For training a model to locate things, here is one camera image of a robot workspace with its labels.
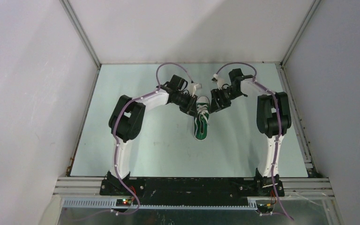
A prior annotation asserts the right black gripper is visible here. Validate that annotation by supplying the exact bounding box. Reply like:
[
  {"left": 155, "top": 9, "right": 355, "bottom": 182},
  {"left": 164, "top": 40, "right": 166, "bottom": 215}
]
[{"left": 208, "top": 87, "right": 243, "bottom": 114}]

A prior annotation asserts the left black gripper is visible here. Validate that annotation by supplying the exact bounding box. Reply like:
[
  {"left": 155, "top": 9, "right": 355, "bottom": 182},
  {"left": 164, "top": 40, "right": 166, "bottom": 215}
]
[{"left": 173, "top": 91, "right": 199, "bottom": 118}]

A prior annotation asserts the white shoelace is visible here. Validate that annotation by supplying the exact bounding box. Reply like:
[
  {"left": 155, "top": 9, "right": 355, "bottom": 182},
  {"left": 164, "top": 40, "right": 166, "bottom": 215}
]
[{"left": 196, "top": 103, "right": 210, "bottom": 125}]

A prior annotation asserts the green canvas sneaker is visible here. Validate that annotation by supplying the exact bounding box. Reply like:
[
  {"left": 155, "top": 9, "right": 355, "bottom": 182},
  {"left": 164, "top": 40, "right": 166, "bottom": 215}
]
[{"left": 194, "top": 96, "right": 210, "bottom": 141}]

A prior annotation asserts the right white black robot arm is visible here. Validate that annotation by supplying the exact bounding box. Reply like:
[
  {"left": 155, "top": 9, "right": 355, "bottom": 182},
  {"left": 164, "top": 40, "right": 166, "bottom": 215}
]
[{"left": 210, "top": 68, "right": 292, "bottom": 196}]

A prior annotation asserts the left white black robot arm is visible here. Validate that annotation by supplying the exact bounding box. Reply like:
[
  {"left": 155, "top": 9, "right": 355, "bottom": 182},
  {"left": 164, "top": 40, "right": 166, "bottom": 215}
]
[{"left": 106, "top": 75, "right": 197, "bottom": 195}]

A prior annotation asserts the right controller board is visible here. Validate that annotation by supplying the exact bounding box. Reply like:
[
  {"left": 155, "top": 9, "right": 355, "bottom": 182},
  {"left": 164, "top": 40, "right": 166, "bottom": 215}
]
[{"left": 256, "top": 203, "right": 275, "bottom": 214}]

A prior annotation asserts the controller board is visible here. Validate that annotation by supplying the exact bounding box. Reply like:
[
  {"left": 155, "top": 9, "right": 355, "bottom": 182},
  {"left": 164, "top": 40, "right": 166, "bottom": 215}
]
[
  {"left": 256, "top": 203, "right": 275, "bottom": 214},
  {"left": 115, "top": 198, "right": 133, "bottom": 207}
]

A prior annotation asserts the left controller board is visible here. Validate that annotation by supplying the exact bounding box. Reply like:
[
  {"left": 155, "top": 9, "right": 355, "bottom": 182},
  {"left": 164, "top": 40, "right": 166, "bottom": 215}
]
[{"left": 115, "top": 198, "right": 133, "bottom": 207}]

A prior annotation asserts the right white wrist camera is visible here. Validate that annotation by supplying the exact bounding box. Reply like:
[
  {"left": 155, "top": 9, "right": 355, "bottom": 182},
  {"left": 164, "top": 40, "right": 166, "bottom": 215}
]
[{"left": 211, "top": 74, "right": 225, "bottom": 89}]

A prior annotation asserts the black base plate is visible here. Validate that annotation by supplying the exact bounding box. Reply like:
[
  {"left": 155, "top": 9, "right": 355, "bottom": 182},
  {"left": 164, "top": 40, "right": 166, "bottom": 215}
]
[{"left": 99, "top": 177, "right": 285, "bottom": 206}]

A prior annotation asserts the grey slotted cable duct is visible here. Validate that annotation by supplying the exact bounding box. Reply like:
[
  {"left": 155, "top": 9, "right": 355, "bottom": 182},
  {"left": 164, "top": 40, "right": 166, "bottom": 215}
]
[{"left": 62, "top": 198, "right": 257, "bottom": 210}]

